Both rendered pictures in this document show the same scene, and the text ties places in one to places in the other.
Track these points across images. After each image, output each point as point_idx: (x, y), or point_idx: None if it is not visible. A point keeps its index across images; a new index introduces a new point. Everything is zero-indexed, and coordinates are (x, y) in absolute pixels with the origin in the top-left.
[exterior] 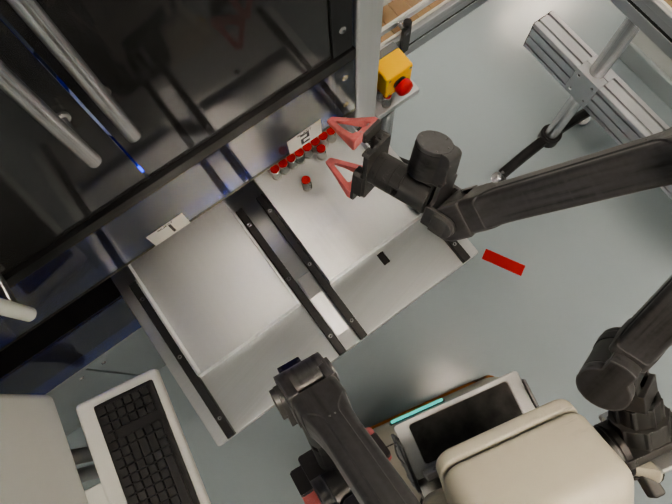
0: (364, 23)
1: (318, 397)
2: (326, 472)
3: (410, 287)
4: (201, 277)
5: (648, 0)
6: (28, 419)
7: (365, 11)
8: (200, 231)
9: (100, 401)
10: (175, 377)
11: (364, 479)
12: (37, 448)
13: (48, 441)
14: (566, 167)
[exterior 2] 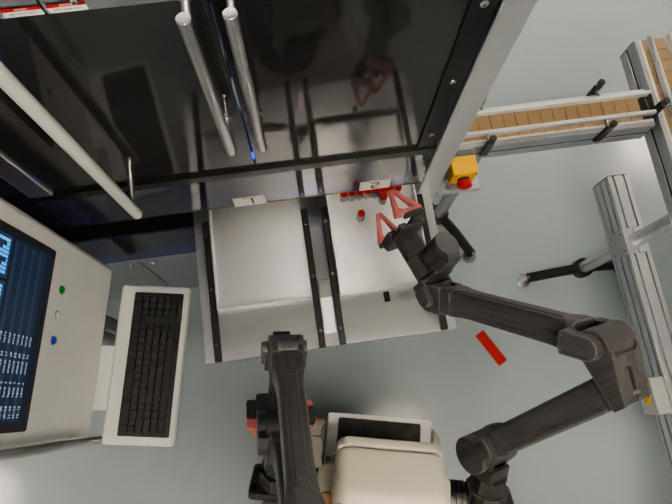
0: (449, 136)
1: (288, 360)
2: (269, 411)
3: (394, 327)
4: (254, 242)
5: None
6: (93, 278)
7: (452, 130)
8: (269, 210)
9: (142, 290)
10: (201, 302)
11: (289, 416)
12: (89, 300)
13: (97, 299)
14: (510, 304)
